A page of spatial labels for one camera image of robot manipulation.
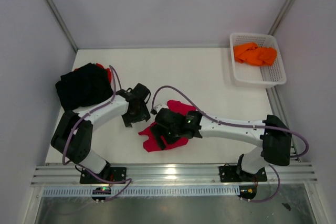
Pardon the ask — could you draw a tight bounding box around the black controller board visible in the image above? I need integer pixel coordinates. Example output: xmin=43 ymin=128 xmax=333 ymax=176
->
xmin=91 ymin=187 xmax=111 ymax=202
xmin=238 ymin=186 xmax=257 ymax=200

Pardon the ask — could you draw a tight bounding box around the aluminium side rail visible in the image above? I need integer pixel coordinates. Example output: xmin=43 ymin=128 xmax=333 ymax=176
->
xmin=266 ymin=86 xmax=301 ymax=163

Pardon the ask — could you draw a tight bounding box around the left black controller board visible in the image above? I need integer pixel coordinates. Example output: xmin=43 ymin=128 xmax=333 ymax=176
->
xmin=91 ymin=187 xmax=111 ymax=202

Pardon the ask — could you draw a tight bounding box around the black folded t shirt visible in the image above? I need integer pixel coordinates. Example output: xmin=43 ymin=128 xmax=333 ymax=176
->
xmin=55 ymin=71 xmax=113 ymax=111

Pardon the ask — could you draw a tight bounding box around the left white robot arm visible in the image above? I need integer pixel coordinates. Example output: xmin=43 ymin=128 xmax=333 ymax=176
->
xmin=50 ymin=83 xmax=151 ymax=184

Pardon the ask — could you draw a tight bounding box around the red folded t shirt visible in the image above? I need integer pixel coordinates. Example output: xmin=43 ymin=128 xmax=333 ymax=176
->
xmin=73 ymin=63 xmax=112 ymax=83

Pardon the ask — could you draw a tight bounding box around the white perforated plastic basket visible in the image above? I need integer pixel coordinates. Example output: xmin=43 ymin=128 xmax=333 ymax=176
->
xmin=229 ymin=33 xmax=287 ymax=89

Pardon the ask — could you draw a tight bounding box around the right black controller board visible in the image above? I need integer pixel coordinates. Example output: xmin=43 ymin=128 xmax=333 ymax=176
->
xmin=238 ymin=186 xmax=257 ymax=200

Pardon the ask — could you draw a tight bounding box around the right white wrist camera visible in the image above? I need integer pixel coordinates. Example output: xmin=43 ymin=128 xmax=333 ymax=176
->
xmin=150 ymin=103 xmax=169 ymax=115

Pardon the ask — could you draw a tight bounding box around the magenta t shirt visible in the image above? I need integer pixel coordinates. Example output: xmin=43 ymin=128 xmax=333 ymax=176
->
xmin=138 ymin=100 xmax=196 ymax=153

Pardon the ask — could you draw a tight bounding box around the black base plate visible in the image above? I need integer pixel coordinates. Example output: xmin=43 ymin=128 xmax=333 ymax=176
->
xmin=79 ymin=165 xmax=127 ymax=185
xmin=218 ymin=164 xmax=268 ymax=183

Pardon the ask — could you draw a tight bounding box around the aluminium front rail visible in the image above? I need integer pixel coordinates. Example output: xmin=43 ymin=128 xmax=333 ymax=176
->
xmin=31 ymin=162 xmax=318 ymax=186

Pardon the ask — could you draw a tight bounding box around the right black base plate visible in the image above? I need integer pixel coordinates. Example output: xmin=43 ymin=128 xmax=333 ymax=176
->
xmin=218 ymin=164 xmax=268 ymax=183

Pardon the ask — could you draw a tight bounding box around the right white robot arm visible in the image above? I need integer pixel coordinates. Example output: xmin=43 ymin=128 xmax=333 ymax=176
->
xmin=150 ymin=108 xmax=292 ymax=182

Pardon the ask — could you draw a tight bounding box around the orange t shirt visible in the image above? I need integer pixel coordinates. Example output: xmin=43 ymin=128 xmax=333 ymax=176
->
xmin=233 ymin=42 xmax=277 ymax=67

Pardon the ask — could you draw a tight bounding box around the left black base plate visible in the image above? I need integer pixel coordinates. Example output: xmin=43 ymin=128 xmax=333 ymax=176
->
xmin=79 ymin=165 xmax=127 ymax=185

